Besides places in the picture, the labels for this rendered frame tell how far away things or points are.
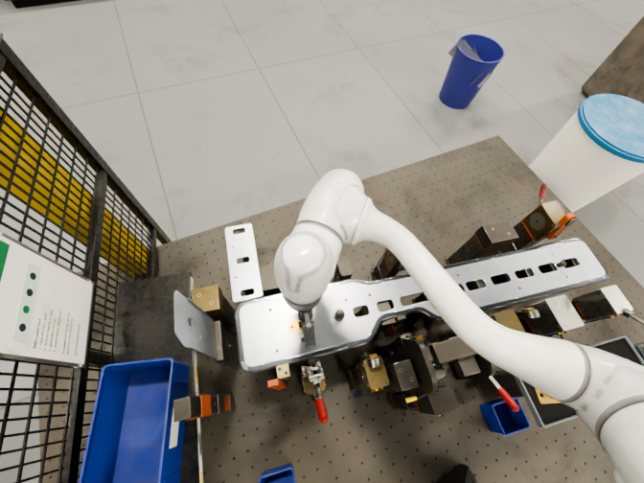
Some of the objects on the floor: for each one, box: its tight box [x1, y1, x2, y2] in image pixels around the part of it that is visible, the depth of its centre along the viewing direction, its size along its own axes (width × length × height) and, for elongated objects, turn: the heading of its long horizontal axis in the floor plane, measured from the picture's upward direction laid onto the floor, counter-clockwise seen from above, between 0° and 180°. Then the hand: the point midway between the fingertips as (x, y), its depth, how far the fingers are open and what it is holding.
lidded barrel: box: [529, 94, 644, 213], centre depth 225 cm, size 62×62×76 cm
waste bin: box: [439, 34, 505, 109], centre depth 286 cm, size 48×45×56 cm
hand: (302, 313), depth 83 cm, fingers open, 13 cm apart
